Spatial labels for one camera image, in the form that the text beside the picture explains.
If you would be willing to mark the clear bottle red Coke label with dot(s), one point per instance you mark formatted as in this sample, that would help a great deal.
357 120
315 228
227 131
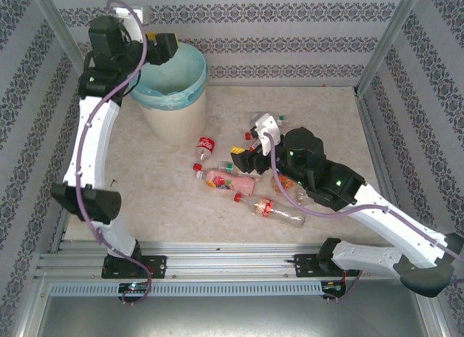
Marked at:
206 145

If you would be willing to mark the orange label bottle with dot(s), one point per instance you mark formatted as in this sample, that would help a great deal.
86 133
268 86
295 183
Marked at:
286 185

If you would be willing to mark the small clear bottle red cap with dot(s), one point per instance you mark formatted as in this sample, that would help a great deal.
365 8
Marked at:
248 136

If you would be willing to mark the aluminium mounting rail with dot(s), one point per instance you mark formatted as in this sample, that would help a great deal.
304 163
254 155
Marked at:
224 261

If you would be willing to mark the light blue bin liner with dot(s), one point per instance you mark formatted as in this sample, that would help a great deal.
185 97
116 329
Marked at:
181 72

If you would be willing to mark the cream plastic waste bin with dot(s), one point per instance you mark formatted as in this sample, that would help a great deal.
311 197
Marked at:
177 123

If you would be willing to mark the clear bottle peach Coke label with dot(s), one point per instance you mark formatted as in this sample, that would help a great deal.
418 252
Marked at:
266 208

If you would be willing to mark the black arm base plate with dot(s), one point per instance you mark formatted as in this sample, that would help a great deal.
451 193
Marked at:
157 266
304 265

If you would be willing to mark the pink drink bottle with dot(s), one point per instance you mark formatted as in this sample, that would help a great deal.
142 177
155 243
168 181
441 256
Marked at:
239 185

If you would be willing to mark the aluminium frame post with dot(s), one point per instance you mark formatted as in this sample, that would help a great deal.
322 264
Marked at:
54 21
389 40

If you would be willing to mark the aluminium table side rail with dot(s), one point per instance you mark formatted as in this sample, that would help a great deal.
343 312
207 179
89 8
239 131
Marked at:
59 232
373 141

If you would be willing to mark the small circuit board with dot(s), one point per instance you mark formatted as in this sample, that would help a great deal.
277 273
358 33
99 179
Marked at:
331 286
134 287

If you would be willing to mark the clear bottle green label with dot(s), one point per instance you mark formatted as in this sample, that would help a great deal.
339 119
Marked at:
227 166

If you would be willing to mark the grey metal base sheet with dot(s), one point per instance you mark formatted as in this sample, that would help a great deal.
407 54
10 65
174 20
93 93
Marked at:
232 317

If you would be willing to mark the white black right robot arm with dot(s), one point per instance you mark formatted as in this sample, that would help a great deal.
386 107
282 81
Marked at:
398 235

